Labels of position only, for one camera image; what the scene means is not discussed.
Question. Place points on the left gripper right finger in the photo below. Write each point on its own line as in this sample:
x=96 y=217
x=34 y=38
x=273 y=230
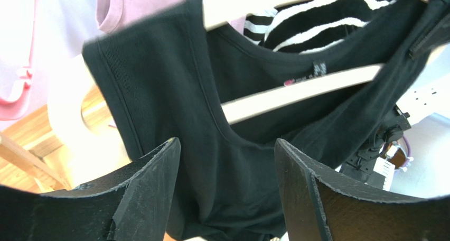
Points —
x=322 y=204

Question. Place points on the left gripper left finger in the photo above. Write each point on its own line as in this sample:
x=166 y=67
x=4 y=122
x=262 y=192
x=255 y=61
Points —
x=131 y=203

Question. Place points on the black tank top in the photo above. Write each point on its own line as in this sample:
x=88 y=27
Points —
x=165 y=76

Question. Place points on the mauve pink tank top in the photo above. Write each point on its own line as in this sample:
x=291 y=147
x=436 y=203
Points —
x=114 y=14

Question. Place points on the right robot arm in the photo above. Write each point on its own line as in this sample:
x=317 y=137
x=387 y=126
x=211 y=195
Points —
x=377 y=165

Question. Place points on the striped tank top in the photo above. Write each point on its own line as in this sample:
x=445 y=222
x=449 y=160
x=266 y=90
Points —
x=310 y=26

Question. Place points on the wooden clothes rack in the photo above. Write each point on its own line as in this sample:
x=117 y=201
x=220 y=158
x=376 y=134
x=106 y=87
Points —
x=27 y=142

